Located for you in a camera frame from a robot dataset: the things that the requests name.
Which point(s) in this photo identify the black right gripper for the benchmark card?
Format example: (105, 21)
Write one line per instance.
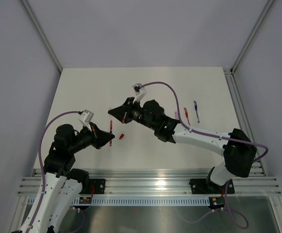
(124, 112)

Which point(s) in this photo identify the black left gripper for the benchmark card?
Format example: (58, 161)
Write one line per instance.
(99, 137)

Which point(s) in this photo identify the red ink clear pen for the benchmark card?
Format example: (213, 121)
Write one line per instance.
(110, 130)

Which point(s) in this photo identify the red grip gel pen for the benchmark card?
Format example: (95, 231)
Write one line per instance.
(186, 115)

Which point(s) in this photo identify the blue grip gel pen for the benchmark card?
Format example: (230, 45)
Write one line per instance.
(196, 110)

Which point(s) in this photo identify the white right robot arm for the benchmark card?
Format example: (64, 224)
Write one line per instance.
(235, 147)

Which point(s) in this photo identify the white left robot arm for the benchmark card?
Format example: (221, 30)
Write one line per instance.
(61, 183)

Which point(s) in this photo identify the left circuit board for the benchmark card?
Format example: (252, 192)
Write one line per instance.
(85, 200)

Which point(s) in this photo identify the circuit board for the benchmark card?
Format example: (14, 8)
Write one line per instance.
(216, 202)
(85, 200)

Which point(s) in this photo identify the right circuit board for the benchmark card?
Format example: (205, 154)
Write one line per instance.
(216, 202)

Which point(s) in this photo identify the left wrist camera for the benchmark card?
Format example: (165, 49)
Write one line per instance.
(85, 118)

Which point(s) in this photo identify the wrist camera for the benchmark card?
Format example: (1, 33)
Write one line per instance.
(140, 92)
(85, 118)

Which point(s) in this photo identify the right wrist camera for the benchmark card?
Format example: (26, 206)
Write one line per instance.
(140, 92)

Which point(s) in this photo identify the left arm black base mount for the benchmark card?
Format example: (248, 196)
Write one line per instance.
(97, 186)

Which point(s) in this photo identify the white slotted cable duct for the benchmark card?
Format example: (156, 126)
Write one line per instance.
(146, 201)

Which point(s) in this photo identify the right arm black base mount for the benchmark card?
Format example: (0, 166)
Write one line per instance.
(200, 186)

